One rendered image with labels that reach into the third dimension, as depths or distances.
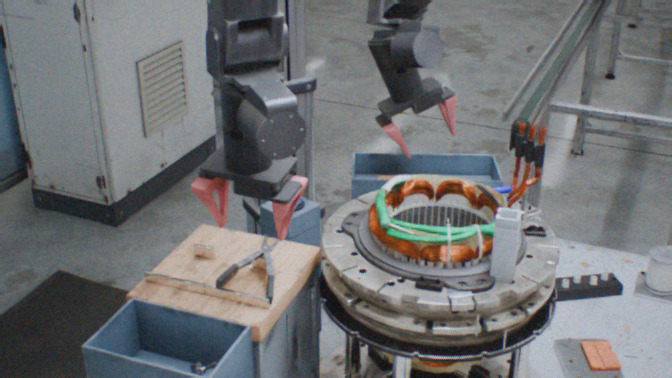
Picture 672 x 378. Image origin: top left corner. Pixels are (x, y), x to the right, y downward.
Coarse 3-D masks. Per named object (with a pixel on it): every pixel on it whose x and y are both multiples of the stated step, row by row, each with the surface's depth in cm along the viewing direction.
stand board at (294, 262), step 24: (192, 240) 118; (216, 240) 118; (240, 240) 118; (168, 264) 112; (192, 264) 112; (216, 264) 112; (288, 264) 112; (312, 264) 114; (144, 288) 107; (168, 288) 107; (240, 288) 107; (264, 288) 107; (288, 288) 107; (216, 312) 102; (240, 312) 102; (264, 312) 102
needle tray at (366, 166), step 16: (352, 160) 142; (368, 160) 145; (384, 160) 145; (400, 160) 145; (416, 160) 145; (432, 160) 145; (448, 160) 145; (464, 160) 144; (480, 160) 144; (352, 176) 136; (368, 176) 145; (464, 176) 145; (480, 176) 145; (496, 176) 139; (352, 192) 136; (368, 192) 136
